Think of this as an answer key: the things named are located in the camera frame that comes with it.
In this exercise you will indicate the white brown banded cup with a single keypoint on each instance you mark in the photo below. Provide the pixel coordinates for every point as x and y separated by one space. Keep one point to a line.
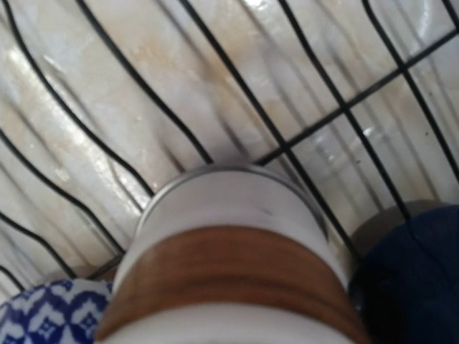
230 254

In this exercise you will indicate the navy blue mug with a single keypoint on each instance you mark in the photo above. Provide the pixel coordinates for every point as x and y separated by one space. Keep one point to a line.
406 285

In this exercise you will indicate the black wire dish rack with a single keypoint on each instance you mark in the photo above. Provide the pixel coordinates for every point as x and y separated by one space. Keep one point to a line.
104 102

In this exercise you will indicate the blue white patterned bowl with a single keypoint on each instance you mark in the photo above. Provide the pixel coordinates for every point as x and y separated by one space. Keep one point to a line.
64 311

